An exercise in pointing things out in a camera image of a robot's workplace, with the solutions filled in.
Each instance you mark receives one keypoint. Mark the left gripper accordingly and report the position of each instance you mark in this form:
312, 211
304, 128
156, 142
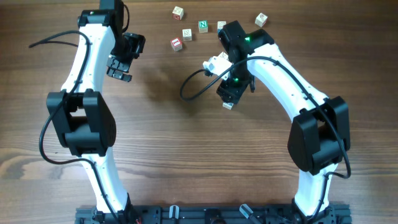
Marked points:
138, 42

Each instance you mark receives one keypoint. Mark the red blue tilted block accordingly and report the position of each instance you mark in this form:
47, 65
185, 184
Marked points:
223, 55

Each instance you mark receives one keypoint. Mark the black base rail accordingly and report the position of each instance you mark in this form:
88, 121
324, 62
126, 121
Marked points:
277, 213

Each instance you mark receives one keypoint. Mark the far right picture block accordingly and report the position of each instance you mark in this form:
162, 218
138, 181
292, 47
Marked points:
261, 19

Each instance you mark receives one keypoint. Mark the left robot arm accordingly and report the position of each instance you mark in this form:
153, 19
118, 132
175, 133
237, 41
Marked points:
81, 118

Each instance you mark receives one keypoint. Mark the red six block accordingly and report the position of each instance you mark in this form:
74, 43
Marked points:
177, 13

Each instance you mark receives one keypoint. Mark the green N block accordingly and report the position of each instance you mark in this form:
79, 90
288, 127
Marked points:
203, 26

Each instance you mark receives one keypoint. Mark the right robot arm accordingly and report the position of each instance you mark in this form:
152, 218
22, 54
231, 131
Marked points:
319, 135

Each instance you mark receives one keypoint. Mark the white picture block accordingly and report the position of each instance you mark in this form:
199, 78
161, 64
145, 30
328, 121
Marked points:
187, 35

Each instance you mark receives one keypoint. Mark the red I block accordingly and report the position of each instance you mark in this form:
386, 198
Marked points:
176, 44

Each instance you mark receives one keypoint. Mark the blue sided picture block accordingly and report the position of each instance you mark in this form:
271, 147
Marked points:
220, 25

